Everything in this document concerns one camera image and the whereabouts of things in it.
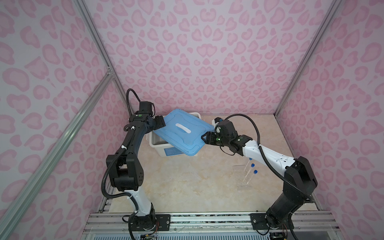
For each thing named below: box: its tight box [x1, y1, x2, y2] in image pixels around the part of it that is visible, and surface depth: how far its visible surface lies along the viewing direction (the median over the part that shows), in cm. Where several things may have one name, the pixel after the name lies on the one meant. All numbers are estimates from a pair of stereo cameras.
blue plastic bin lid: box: [153, 108, 215, 156], surface depth 88 cm
